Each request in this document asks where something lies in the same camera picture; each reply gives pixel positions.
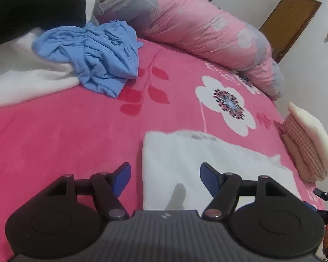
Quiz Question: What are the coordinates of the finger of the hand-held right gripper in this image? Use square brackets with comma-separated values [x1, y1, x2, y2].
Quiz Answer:
[303, 188, 328, 226]

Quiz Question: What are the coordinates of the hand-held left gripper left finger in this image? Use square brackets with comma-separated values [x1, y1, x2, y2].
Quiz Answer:
[45, 162, 132, 221]

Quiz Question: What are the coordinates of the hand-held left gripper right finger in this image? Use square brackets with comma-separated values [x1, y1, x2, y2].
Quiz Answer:
[199, 162, 287, 221]

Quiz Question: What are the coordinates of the white shirt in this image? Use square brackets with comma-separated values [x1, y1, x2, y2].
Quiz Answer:
[141, 130, 302, 211]

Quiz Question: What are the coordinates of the stack of folded clothes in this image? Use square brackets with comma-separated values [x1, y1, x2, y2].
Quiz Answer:
[287, 102, 328, 173]

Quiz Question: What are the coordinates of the beige folded cloth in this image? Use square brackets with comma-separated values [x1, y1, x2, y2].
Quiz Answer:
[281, 134, 318, 183]

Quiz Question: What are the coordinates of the pink floral bed blanket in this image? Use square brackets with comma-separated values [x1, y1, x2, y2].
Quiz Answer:
[0, 37, 328, 262]

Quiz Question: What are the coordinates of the blue crumpled cloth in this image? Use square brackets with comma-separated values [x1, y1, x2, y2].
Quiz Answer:
[32, 20, 145, 99]

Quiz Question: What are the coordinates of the white fleece cloth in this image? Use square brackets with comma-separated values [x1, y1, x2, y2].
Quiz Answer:
[0, 27, 81, 109]

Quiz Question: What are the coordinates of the pink grey floral duvet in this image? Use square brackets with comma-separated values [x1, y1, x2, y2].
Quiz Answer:
[70, 0, 286, 101]

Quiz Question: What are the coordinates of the brown wooden door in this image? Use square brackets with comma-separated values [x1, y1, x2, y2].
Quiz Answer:
[258, 0, 322, 64]

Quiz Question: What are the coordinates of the black garment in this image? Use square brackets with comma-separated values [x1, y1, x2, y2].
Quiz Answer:
[0, 0, 100, 47]

